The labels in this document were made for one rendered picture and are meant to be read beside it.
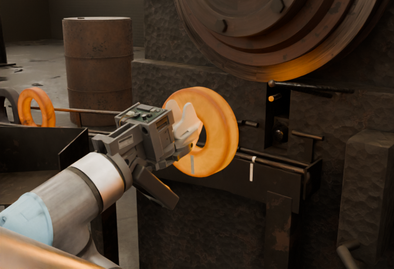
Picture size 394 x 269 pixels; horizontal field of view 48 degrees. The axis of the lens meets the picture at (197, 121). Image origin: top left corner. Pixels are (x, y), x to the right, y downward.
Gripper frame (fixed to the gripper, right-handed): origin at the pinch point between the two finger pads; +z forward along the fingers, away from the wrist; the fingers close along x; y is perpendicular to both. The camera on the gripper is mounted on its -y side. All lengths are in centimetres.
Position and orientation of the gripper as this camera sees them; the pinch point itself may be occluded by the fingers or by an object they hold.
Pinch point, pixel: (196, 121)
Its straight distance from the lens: 75.2
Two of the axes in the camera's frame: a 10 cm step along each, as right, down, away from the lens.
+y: -1.6, -8.7, -4.6
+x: -7.8, -1.7, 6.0
